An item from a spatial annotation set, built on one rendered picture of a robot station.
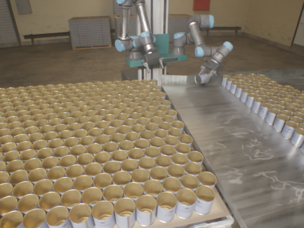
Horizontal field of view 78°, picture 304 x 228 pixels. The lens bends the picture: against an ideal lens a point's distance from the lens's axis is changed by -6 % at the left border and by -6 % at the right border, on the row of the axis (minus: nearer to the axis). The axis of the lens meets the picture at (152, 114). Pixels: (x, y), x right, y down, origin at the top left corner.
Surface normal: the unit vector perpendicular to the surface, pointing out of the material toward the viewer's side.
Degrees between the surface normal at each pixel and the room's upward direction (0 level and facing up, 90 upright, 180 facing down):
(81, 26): 92
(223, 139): 0
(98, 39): 89
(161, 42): 90
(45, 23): 90
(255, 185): 0
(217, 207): 2
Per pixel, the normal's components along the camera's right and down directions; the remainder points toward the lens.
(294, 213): 0.00, -0.85
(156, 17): 0.37, 0.49
